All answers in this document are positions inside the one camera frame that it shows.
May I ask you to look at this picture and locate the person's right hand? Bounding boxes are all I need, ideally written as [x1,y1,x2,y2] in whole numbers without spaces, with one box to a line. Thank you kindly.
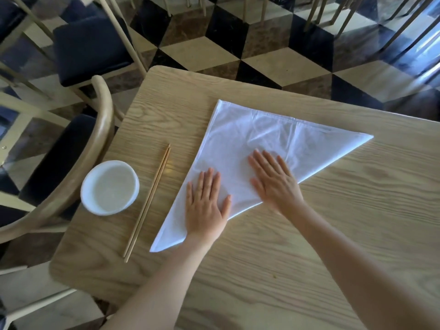
[248,150,305,217]

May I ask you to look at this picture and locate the person's left hand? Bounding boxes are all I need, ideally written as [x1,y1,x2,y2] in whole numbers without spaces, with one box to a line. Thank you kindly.
[185,168,232,243]

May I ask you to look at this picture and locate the wooden chair with dark cushion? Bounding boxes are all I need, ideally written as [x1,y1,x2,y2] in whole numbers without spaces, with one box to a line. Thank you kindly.
[10,0,149,100]
[0,0,38,57]

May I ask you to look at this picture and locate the white round bowl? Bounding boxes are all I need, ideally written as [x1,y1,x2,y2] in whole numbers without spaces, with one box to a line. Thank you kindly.
[80,160,140,216]

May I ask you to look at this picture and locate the person's left forearm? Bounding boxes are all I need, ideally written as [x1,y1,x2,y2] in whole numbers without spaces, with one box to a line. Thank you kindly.
[102,235,216,330]

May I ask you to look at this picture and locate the light wooden chair frame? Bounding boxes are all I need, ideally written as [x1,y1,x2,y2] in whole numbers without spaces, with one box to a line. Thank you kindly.
[0,264,78,330]

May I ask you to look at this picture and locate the light wooden chair legs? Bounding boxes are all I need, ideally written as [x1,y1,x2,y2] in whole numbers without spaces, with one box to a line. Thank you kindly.
[380,0,440,83]
[304,0,366,40]

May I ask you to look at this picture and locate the wooden chopstick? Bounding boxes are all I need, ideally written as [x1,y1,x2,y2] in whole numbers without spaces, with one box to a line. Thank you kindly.
[123,144,171,259]
[124,147,172,264]

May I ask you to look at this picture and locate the curved-back wooden chair, dark seat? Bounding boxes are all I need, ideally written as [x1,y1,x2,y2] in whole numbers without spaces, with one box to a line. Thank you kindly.
[0,75,116,245]

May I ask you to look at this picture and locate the person's right forearm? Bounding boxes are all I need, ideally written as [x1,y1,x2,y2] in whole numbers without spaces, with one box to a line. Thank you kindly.
[287,201,440,330]

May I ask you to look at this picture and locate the white cloth napkin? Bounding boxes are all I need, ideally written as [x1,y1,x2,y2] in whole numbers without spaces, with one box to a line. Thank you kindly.
[149,99,374,253]

